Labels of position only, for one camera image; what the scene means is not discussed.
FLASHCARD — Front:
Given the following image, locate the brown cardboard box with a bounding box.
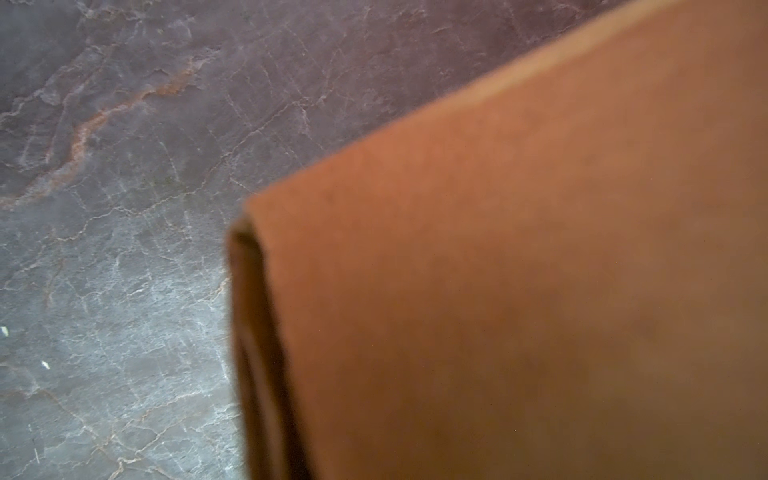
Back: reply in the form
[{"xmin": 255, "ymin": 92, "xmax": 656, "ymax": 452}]
[{"xmin": 228, "ymin": 1, "xmax": 767, "ymax": 479}]

